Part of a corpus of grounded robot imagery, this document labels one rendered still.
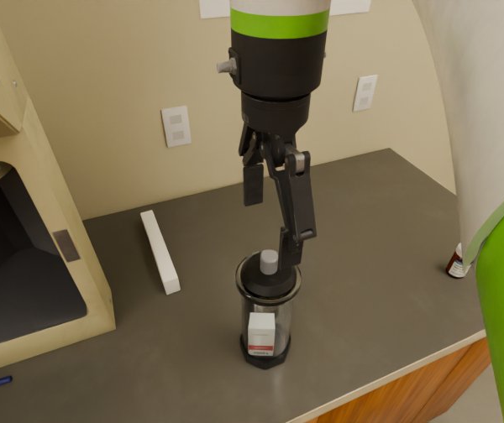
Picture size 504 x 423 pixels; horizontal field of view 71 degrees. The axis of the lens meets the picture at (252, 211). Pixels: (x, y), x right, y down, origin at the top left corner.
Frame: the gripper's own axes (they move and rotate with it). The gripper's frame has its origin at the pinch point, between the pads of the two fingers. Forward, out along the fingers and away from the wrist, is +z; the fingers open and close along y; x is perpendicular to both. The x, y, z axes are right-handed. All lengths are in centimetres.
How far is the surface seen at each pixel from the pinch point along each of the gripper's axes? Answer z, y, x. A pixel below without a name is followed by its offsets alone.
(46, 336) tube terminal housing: 28, -14, -40
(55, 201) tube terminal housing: -1.8, -14.1, -28.5
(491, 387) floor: 128, 7, 109
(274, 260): 6.3, 1.4, 0.4
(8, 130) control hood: -15.2, -10.3, -28.7
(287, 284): 9.7, 3.8, 1.8
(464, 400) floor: 127, 8, 93
